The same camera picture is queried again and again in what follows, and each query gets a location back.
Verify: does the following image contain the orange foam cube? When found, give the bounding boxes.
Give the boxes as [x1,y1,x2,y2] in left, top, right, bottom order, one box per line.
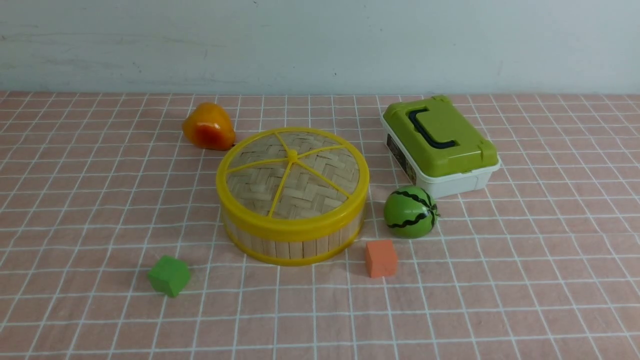
[365,239,398,279]

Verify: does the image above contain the green foam cube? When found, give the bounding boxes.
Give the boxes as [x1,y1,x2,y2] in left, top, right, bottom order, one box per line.
[147,255,191,298]

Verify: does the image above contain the pink checked tablecloth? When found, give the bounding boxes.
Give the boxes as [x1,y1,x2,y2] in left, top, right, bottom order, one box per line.
[0,91,640,360]

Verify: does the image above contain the orange yellow toy pear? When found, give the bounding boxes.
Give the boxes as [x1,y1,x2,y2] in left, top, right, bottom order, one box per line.
[182,102,236,151]

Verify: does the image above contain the bamboo steamer basket yellow rims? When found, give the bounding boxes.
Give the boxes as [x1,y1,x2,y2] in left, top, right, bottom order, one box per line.
[221,200,366,267]

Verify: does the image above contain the yellow woven bamboo steamer lid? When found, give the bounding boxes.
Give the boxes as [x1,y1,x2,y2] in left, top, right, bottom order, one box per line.
[215,127,370,242]

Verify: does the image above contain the green lidded white storage box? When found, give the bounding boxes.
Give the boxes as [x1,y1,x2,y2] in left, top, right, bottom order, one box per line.
[381,95,502,199]

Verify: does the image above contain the green toy watermelon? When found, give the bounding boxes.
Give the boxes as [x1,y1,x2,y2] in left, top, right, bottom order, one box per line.
[383,186,441,239]

